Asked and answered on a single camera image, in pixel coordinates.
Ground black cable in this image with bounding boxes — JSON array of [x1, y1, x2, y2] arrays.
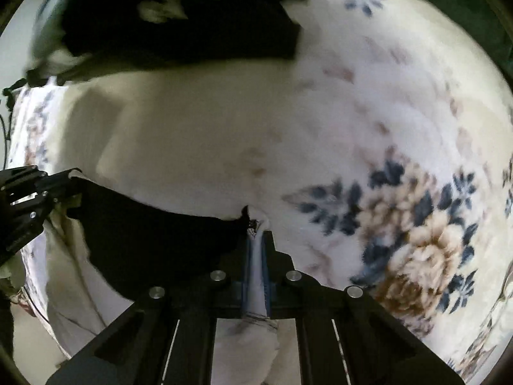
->
[[0, 77, 25, 169]]

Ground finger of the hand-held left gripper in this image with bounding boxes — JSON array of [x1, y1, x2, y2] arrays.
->
[[0, 192, 81, 266], [0, 165, 83, 206]]

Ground pile of black clothes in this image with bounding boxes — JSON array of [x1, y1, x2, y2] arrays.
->
[[60, 0, 308, 73]]

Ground dark green cloth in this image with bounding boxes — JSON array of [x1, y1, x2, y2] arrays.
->
[[405, 0, 513, 73]]

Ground floral printed blanket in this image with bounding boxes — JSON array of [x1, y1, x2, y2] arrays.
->
[[10, 0, 513, 381]]

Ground white and black garment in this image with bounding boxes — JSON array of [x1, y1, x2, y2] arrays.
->
[[60, 73, 306, 384]]

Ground blue grey basket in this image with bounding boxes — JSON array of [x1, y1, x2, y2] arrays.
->
[[30, 0, 83, 63]]

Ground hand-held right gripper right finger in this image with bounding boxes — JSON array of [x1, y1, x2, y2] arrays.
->
[[261, 230, 466, 385]]

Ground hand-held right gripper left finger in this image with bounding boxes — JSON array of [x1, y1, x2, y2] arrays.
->
[[46, 230, 252, 385]]

